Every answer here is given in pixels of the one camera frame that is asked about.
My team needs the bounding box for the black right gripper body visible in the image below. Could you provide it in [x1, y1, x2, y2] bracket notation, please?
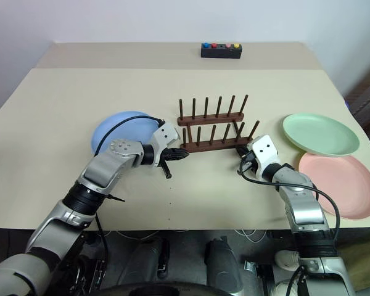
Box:
[240, 150, 258, 174]

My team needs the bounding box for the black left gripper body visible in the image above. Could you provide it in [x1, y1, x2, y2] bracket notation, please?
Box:
[157, 147, 175, 169]

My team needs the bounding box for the blue plate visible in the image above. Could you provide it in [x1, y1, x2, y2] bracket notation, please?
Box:
[91, 110, 161, 157]

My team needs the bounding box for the brown wooden dish rack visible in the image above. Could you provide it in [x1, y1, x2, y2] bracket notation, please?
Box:
[176, 94, 261, 154]

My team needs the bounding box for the green plate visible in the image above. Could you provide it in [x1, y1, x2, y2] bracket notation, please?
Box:
[282, 113, 361, 157]

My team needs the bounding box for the dark grey rounded shape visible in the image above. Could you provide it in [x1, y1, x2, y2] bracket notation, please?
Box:
[204, 236, 245, 296]
[116, 236, 171, 288]

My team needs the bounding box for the pink plate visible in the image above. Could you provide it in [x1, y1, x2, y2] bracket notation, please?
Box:
[297, 153, 370, 221]

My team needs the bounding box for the black button box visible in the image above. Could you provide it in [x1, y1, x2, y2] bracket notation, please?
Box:
[200, 43, 243, 60]

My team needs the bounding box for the white rounded object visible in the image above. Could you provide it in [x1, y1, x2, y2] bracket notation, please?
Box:
[274, 250, 300, 271]

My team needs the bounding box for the brown wooden furniture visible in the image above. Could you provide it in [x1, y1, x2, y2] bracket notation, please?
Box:
[344, 57, 370, 132]

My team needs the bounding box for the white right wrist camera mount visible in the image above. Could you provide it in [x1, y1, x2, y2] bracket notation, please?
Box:
[245, 134, 280, 180]

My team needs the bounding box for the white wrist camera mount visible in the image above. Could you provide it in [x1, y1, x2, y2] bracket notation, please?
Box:
[150, 122, 180, 168]
[245, 134, 280, 180]

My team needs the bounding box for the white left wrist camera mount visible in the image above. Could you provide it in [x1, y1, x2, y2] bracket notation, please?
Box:
[150, 122, 180, 168]

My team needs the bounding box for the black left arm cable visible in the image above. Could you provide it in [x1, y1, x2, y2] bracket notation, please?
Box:
[94, 115, 166, 157]

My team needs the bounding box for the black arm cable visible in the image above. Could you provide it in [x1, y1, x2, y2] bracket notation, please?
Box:
[237, 154, 341, 246]
[94, 115, 166, 157]

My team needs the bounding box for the black cable tie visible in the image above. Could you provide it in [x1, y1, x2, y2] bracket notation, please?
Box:
[105, 193, 126, 204]

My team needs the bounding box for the white thin cable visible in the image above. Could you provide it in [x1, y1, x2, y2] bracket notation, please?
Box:
[233, 229, 268, 245]

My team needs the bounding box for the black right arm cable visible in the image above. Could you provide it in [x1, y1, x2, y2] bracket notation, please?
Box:
[237, 154, 341, 246]

